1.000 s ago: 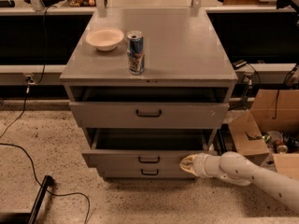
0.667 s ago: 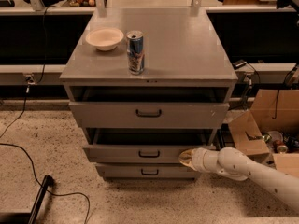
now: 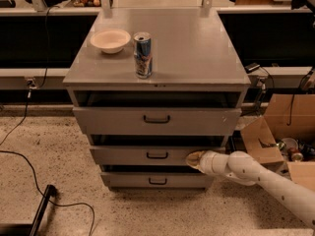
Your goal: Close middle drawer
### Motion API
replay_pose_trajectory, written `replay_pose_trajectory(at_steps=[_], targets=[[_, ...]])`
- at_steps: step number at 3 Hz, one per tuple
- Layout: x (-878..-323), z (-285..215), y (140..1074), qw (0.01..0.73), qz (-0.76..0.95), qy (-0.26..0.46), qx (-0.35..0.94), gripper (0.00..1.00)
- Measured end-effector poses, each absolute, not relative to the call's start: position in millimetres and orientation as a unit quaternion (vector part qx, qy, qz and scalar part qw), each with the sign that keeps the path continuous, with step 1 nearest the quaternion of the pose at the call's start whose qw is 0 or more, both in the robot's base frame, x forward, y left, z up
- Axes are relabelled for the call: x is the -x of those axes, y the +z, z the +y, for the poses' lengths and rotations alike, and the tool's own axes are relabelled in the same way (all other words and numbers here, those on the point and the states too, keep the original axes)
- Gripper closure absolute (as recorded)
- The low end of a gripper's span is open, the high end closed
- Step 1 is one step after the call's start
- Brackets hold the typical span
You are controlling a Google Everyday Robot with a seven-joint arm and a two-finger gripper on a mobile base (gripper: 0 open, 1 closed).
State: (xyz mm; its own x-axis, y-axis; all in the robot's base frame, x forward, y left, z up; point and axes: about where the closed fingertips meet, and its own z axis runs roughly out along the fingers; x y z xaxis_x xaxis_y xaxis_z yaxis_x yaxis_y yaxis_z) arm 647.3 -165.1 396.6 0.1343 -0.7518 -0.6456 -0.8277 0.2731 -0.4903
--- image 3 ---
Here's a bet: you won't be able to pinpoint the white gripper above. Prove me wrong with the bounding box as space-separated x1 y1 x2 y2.
185 150 230 176

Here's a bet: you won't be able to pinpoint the grey drawer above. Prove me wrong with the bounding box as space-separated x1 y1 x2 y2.
100 172 214 189
90 146 225 166
73 107 240 136

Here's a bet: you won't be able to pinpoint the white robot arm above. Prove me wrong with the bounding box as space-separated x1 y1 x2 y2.
186 150 315 229

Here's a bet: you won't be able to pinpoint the grey bottom drawer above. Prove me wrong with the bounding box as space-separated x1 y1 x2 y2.
100 172 214 189

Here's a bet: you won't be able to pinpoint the grey metal drawer cabinet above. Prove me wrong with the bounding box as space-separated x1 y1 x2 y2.
62 7 252 192

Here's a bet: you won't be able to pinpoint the grey top drawer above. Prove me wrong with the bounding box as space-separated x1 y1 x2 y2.
73 107 240 136

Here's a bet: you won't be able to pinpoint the open cardboard box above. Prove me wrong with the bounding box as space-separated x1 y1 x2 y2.
240 94 315 190

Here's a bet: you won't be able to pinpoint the cans inside cardboard box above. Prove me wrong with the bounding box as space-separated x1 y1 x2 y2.
278 138 315 162

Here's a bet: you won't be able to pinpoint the small black device on ledge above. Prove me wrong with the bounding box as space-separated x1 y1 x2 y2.
244 63 260 73

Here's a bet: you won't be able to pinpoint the blue drink can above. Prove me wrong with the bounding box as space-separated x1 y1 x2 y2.
133 31 153 79

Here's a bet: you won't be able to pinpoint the white bowl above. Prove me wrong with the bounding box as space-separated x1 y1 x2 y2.
90 29 131 54

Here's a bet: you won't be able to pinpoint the black stand leg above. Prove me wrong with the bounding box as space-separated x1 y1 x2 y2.
29 185 57 236

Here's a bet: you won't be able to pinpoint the black floor cable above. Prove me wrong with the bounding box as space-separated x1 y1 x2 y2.
0 88 96 236

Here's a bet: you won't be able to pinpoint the hanging black cable left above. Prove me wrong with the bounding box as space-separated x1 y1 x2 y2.
38 5 60 89

